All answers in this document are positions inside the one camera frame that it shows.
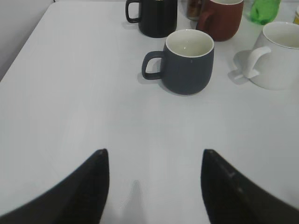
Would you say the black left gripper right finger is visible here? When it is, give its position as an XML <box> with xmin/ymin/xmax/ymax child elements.
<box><xmin>201</xmin><ymin>149</ymin><xmax>299</xmax><ymax>224</ymax></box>

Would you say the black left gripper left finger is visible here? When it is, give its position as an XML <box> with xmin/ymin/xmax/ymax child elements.
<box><xmin>0</xmin><ymin>149</ymin><xmax>109</xmax><ymax>224</ymax></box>

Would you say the dark grey ceramic mug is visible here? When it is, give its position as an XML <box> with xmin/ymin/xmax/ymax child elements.
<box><xmin>142</xmin><ymin>29</ymin><xmax>214</xmax><ymax>95</ymax></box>

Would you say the white ceramic mug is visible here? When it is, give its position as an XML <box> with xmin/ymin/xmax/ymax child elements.
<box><xmin>242</xmin><ymin>21</ymin><xmax>299</xmax><ymax>90</ymax></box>

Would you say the brown-red ceramic mug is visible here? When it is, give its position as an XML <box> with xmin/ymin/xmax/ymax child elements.
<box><xmin>196</xmin><ymin>0</ymin><xmax>244</xmax><ymax>42</ymax></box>

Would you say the black ceramic mug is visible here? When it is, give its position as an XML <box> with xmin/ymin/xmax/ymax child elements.
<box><xmin>125</xmin><ymin>0</ymin><xmax>178</xmax><ymax>38</ymax></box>

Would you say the green soda bottle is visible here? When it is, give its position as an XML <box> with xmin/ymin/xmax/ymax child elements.
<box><xmin>243</xmin><ymin>0</ymin><xmax>281</xmax><ymax>25</ymax></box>

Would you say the yellow paper cup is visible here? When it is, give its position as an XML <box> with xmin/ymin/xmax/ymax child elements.
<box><xmin>293</xmin><ymin>7</ymin><xmax>299</xmax><ymax>25</ymax></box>

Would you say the brown sauce bottle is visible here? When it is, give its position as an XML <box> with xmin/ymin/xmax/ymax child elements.
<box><xmin>187</xmin><ymin>0</ymin><xmax>202</xmax><ymax>21</ymax></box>

